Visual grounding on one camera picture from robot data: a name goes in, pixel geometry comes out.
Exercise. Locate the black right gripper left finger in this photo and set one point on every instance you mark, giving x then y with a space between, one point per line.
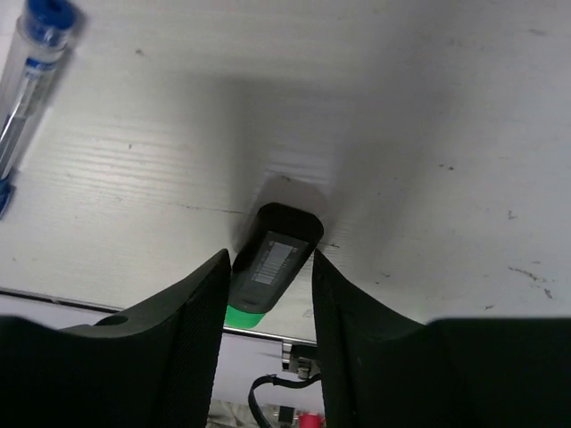
152 365

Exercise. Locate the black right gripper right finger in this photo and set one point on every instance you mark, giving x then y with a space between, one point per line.
382 369

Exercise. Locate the blue ballpoint pen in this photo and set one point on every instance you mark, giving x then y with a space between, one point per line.
41 37

